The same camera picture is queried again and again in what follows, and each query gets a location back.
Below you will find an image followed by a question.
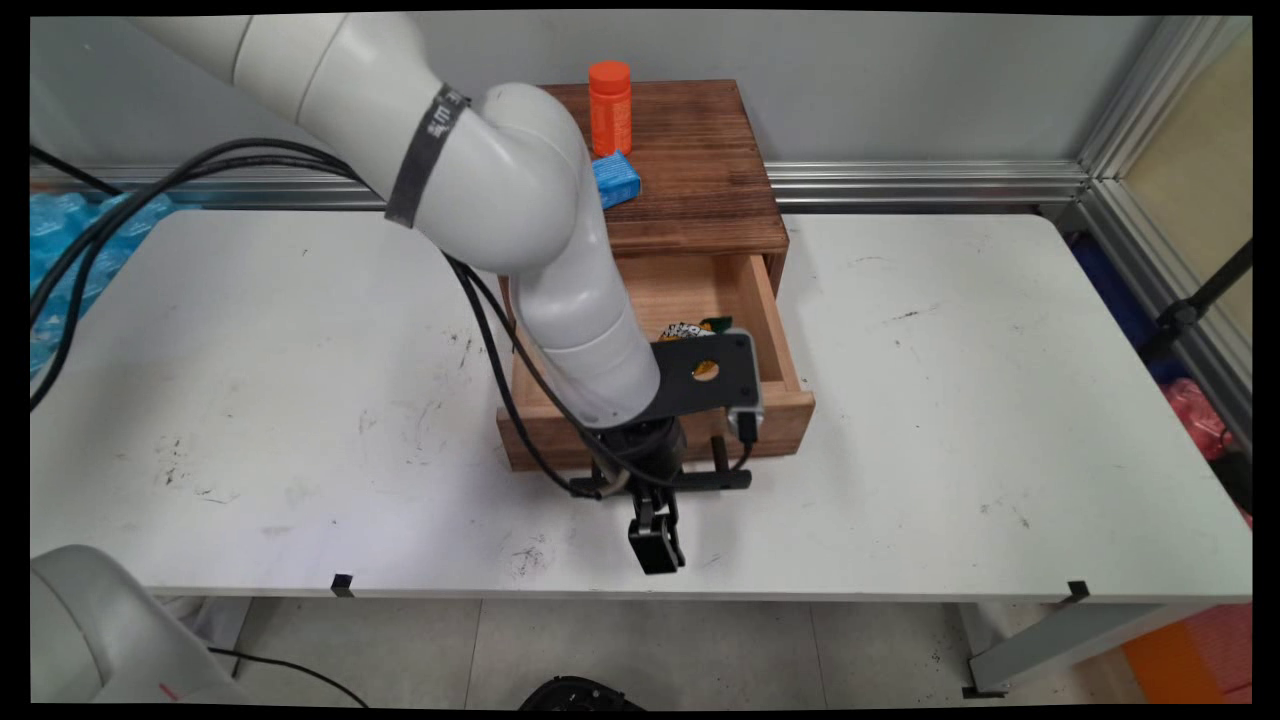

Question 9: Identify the blue bubble wrap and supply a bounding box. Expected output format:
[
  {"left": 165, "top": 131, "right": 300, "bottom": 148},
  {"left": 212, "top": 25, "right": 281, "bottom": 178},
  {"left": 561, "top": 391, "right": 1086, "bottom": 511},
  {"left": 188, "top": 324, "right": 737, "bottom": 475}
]
[{"left": 30, "top": 192, "right": 176, "bottom": 376}]

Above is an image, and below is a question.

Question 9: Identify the colourful snack bag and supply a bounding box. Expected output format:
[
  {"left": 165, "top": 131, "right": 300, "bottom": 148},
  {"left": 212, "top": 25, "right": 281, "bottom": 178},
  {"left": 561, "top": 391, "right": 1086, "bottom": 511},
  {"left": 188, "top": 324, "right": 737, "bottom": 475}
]
[{"left": 658, "top": 316, "right": 733, "bottom": 343}]

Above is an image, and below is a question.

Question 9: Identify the light wooden drawer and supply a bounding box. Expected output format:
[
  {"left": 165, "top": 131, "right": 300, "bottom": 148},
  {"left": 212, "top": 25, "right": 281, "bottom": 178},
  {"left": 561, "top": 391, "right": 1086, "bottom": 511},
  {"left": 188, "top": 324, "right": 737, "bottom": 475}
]
[{"left": 497, "top": 252, "right": 816, "bottom": 473}]

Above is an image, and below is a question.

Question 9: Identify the blue plastic sheet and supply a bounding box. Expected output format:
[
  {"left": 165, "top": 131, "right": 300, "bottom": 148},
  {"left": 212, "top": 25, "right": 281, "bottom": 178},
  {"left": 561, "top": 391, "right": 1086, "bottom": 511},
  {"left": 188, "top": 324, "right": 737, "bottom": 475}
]
[{"left": 1075, "top": 235, "right": 1166, "bottom": 381}]

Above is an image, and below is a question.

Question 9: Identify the red plastic bag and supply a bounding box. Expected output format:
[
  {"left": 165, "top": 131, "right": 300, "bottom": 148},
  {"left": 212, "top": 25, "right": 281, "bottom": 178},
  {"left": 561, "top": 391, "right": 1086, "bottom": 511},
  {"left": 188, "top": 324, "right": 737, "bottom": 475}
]
[{"left": 1162, "top": 378, "right": 1241, "bottom": 461}]

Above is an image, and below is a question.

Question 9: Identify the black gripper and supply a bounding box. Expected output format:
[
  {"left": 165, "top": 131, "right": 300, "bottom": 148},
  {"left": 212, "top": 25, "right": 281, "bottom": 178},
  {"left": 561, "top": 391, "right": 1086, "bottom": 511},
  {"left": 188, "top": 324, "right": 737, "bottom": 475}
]
[{"left": 590, "top": 415, "right": 693, "bottom": 577}]

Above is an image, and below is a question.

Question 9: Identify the blue snack packet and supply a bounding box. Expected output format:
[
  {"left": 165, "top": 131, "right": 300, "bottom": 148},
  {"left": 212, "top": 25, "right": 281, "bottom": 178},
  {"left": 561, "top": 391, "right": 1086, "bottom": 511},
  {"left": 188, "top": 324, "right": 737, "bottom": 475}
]
[{"left": 590, "top": 150, "right": 643, "bottom": 211}]

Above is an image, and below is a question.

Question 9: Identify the white table leg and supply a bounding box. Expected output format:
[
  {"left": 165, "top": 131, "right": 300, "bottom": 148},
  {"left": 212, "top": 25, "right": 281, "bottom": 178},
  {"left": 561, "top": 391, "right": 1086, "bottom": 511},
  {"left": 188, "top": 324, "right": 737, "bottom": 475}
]
[{"left": 962, "top": 600, "right": 1216, "bottom": 698}]

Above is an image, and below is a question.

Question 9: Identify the black metal drawer handle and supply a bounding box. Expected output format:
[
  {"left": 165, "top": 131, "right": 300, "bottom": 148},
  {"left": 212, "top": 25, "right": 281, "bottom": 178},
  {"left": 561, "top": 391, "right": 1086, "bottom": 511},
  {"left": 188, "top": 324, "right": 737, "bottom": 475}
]
[{"left": 680, "top": 435, "right": 753, "bottom": 493}]

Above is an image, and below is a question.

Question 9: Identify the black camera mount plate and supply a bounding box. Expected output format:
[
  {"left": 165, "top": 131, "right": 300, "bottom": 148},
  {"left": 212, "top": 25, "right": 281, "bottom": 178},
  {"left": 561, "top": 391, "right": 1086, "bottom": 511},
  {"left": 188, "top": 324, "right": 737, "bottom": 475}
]
[{"left": 650, "top": 330, "right": 763, "bottom": 421}]

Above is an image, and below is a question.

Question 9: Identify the black round object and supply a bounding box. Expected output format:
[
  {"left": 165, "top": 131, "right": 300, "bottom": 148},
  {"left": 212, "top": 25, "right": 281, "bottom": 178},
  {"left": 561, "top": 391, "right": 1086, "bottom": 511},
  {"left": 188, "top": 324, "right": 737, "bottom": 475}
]
[{"left": 518, "top": 676, "right": 646, "bottom": 711}]

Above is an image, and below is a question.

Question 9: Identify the orange plastic bottle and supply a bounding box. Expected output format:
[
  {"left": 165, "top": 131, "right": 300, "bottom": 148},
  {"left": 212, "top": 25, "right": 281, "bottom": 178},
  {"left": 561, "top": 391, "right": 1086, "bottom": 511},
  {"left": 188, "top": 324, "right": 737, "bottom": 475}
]
[{"left": 588, "top": 60, "right": 633, "bottom": 158}]

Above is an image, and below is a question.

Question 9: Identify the white rounded machine housing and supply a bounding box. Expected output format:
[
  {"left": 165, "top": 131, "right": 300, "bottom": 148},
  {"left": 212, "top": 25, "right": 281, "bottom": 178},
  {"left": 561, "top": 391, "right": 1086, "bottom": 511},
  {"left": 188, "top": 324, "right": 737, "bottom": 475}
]
[{"left": 30, "top": 545, "right": 251, "bottom": 704}]

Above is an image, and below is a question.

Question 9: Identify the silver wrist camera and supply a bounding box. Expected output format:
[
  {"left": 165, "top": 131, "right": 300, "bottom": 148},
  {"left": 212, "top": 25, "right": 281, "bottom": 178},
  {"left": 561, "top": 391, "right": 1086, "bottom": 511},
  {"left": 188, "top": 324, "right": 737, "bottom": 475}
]
[{"left": 725, "top": 330, "right": 767, "bottom": 447}]

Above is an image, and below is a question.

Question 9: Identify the aluminium profile rail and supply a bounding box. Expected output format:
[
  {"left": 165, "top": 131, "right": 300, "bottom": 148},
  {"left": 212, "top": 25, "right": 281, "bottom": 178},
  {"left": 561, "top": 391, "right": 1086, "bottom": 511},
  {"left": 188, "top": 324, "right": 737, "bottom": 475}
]
[
  {"left": 1075, "top": 15, "right": 1253, "bottom": 441},
  {"left": 30, "top": 160, "right": 1091, "bottom": 213}
]

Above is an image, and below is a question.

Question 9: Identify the brown wooden drawer cabinet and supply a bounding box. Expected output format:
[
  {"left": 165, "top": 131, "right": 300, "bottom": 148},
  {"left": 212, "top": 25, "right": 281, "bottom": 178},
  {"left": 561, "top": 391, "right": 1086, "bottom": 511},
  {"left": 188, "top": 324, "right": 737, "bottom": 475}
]
[{"left": 497, "top": 80, "right": 791, "bottom": 301}]

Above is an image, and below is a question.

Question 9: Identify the orange box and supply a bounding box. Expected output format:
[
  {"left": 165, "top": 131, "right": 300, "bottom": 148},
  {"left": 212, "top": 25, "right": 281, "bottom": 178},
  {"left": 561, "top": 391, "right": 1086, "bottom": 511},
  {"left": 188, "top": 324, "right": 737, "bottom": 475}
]
[{"left": 1120, "top": 605, "right": 1253, "bottom": 704}]

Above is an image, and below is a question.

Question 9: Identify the thin black floor cable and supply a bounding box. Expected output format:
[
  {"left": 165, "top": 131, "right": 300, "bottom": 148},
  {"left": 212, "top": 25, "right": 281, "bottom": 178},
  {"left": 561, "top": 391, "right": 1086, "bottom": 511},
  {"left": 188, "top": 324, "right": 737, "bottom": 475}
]
[{"left": 205, "top": 645, "right": 371, "bottom": 707}]

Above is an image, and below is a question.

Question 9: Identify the black tripod stand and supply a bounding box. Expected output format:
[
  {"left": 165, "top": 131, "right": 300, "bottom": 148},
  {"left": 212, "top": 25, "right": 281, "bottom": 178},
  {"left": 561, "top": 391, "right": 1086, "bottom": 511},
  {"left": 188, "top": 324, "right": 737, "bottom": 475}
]
[{"left": 1140, "top": 240, "right": 1253, "bottom": 366}]

